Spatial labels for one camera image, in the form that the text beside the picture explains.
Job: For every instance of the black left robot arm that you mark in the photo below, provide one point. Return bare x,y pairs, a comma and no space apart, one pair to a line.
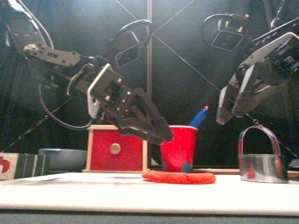
54,55

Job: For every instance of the blue plastic utensil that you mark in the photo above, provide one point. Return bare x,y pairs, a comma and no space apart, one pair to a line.
200,118

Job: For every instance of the red plastic cup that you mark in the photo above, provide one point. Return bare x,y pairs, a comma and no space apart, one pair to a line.
179,148

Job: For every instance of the grey bowl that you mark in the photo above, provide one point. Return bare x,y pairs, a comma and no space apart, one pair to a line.
65,157

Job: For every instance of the white cutting board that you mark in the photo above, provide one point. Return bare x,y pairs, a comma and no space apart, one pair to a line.
147,195

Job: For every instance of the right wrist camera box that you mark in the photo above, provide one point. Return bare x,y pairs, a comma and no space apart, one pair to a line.
228,39

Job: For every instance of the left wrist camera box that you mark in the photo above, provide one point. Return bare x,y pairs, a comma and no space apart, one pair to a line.
129,49

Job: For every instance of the red wooden drawer box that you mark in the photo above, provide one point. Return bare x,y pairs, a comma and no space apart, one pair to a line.
113,157

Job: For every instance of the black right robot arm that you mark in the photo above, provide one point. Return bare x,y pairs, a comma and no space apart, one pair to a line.
281,27

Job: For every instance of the metal frame pole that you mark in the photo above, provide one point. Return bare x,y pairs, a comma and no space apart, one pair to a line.
149,73

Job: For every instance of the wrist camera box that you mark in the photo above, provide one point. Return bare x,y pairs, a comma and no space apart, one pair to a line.
228,39
129,49

